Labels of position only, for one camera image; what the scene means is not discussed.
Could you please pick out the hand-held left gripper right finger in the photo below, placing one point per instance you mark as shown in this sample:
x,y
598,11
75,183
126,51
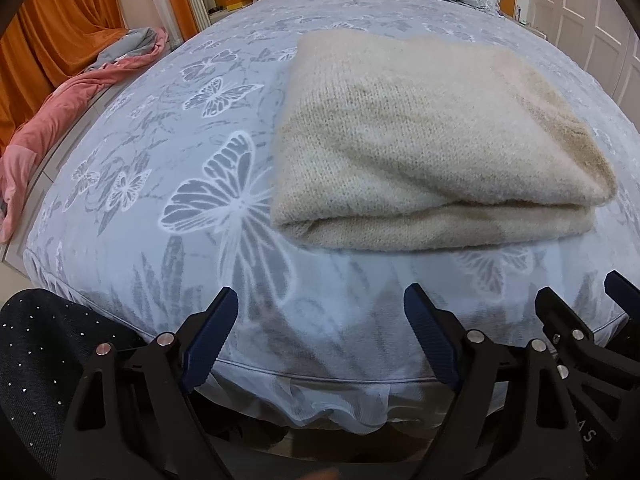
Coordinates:
x,y
431,337

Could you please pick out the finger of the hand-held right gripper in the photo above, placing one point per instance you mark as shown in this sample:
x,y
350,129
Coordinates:
x,y
570,330
624,292

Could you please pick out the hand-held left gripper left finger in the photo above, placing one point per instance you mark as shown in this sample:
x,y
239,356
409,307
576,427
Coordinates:
x,y
212,340

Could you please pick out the cream knitted sweater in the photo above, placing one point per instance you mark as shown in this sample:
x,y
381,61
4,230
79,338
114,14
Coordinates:
x,y
410,135

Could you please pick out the person's dark studded clothing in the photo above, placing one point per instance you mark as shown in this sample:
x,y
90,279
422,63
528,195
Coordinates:
x,y
35,360

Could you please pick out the bed with butterfly print sheet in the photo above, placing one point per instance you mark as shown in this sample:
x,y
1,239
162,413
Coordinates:
x,y
165,135

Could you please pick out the white wardrobe doors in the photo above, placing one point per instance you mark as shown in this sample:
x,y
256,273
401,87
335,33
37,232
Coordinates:
x,y
590,20

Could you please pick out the pink and grey quilt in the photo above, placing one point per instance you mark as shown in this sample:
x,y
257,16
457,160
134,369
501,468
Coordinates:
x,y
50,110

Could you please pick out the yellow box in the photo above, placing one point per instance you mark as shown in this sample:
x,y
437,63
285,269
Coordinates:
x,y
237,4

